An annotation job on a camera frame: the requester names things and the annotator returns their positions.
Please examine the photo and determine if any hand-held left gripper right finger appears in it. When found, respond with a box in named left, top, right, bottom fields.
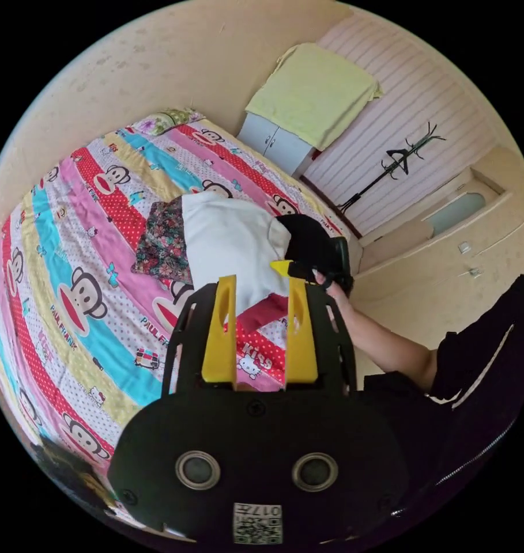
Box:
left=285, top=276, right=319, bottom=385

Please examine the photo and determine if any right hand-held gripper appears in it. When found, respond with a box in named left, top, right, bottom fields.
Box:
left=270, top=214, right=356, bottom=296

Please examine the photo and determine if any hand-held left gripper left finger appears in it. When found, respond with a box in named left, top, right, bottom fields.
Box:
left=201, top=274, right=238, bottom=385

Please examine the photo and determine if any beige long sleeve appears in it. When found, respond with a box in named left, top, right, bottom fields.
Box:
left=180, top=191, right=293, bottom=319

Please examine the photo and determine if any person's right forearm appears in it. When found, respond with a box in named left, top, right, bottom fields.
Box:
left=335, top=298, right=439, bottom=392

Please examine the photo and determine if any person's right hand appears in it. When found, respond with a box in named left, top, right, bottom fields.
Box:
left=312, top=268, right=356, bottom=316

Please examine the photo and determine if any dark red garment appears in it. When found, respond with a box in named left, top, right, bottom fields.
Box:
left=236, top=294, right=291, bottom=333

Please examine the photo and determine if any dark floral garment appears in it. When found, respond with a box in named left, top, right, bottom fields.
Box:
left=130, top=198, right=196, bottom=287

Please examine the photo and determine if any grey cupboard with yellow cloth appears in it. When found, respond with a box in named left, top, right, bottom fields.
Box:
left=235, top=42, right=384, bottom=178

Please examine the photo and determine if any black coat rack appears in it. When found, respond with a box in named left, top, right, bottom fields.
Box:
left=335, top=122, right=447, bottom=213

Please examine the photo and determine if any bed with cartoon printed sheet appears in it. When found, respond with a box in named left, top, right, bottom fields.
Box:
left=0, top=108, right=363, bottom=480

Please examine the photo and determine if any person's body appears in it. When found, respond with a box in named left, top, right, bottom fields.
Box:
left=359, top=270, right=524, bottom=524

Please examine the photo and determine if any floral pillow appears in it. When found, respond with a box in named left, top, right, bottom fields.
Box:
left=130, top=108, right=207, bottom=137

